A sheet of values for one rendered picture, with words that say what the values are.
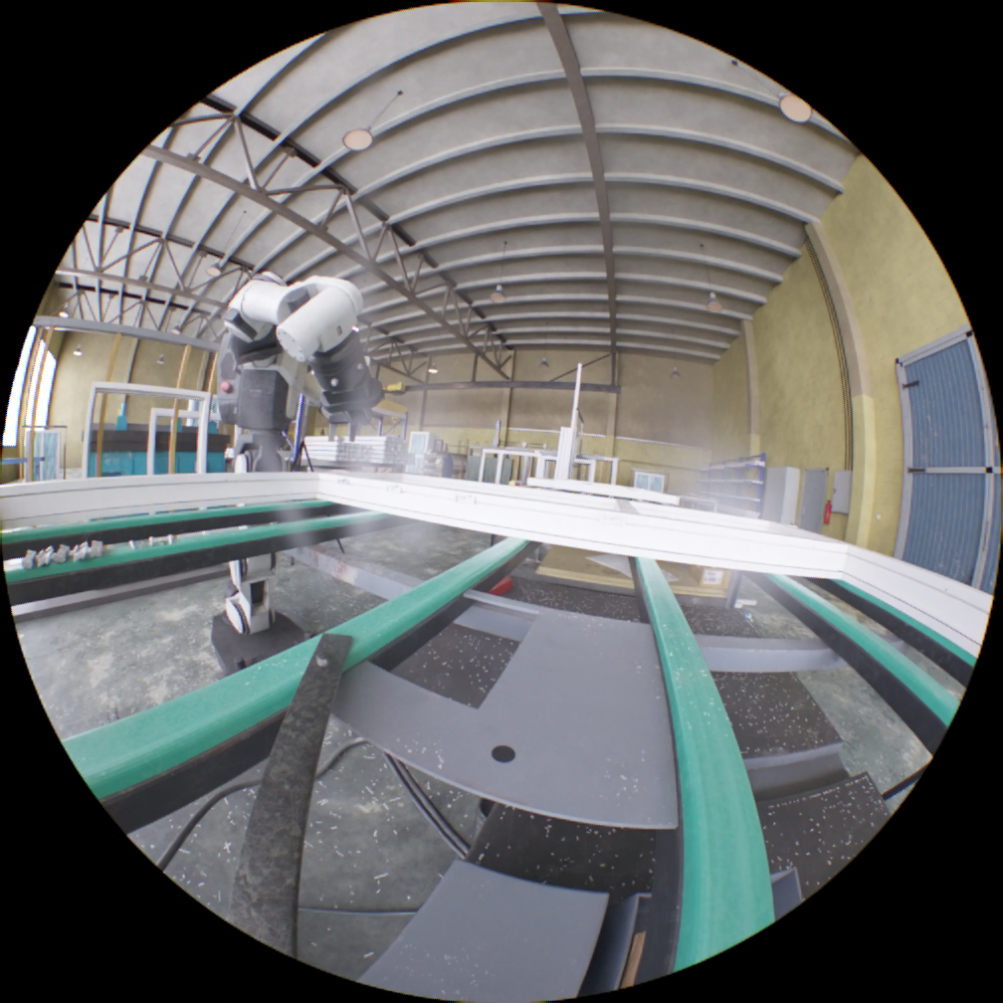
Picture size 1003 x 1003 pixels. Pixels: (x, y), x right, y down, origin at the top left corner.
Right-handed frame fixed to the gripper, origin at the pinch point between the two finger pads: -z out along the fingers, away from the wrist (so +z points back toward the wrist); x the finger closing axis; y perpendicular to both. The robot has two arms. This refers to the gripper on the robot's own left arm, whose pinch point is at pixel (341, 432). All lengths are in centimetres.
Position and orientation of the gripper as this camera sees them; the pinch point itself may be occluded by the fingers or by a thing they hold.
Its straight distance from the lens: 103.2
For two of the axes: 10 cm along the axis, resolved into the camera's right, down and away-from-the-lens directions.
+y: 3.4, -0.6, 9.4
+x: 9.3, 1.3, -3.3
